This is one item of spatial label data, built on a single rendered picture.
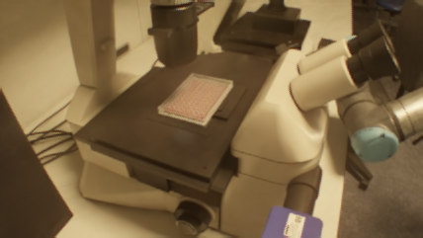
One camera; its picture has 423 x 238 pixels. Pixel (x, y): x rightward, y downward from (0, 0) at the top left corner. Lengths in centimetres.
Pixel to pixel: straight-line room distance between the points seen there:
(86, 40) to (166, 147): 24
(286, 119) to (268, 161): 7
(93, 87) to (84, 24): 14
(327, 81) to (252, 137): 11
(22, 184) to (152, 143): 19
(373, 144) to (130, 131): 46
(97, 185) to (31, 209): 28
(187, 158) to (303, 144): 16
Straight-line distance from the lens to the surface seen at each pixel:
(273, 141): 36
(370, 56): 35
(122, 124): 48
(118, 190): 60
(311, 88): 36
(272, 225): 33
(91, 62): 55
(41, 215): 38
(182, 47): 43
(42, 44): 95
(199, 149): 41
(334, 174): 70
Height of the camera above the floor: 124
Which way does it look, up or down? 38 degrees down
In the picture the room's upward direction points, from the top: 1 degrees counter-clockwise
